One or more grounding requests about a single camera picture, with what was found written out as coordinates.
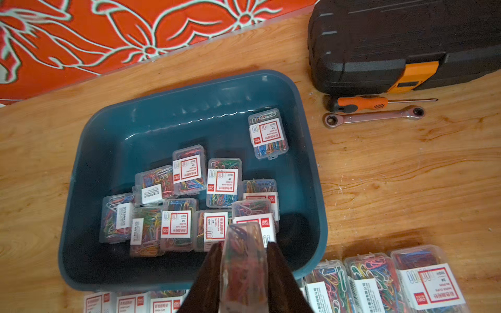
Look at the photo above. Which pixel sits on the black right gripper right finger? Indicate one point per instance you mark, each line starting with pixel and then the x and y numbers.
pixel 284 294

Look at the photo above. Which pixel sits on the blue plastic storage tray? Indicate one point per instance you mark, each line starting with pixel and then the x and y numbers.
pixel 124 139

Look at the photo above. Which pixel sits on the black plastic tool case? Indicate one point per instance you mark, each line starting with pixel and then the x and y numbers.
pixel 364 47

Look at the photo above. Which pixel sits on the orange black ratchet wrench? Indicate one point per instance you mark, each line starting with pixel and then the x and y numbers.
pixel 333 120

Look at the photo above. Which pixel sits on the orange handled screwdriver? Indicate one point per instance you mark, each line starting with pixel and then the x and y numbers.
pixel 347 105

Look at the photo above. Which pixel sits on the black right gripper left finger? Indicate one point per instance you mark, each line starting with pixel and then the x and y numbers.
pixel 204 293

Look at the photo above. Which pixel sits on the clear paper clip box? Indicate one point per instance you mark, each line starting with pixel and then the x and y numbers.
pixel 189 170
pixel 224 177
pixel 116 218
pixel 154 186
pixel 167 301
pixel 427 280
pixel 244 270
pixel 134 303
pixel 327 289
pixel 100 302
pixel 375 284
pixel 267 134
pixel 177 219

